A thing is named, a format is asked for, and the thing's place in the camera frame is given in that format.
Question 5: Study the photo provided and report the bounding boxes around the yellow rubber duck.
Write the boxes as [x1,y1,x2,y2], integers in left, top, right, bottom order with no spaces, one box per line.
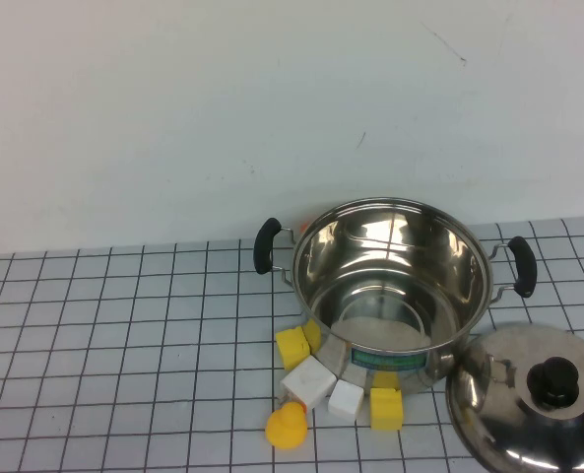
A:
[264,400,309,450]

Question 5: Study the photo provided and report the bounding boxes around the stainless steel lid black knob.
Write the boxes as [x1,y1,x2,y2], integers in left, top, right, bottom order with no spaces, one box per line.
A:
[444,322,584,473]

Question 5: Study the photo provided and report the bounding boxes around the small white cube block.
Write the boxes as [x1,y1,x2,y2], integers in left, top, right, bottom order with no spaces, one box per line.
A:
[327,377,367,422]

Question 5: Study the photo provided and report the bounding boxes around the grey checkered tablecloth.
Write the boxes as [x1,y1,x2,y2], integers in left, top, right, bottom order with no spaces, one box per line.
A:
[0,215,584,473]

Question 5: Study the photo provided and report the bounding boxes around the stainless steel pot black handles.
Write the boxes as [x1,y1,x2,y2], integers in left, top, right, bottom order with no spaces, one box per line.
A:
[252,196,539,396]

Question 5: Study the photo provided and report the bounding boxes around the yellow notched block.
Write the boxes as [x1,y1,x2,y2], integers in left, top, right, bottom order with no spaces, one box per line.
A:
[369,386,405,432]
[275,325,312,372]

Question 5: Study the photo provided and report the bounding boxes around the large white cube block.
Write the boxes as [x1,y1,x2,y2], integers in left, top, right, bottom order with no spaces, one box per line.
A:
[280,355,338,413]

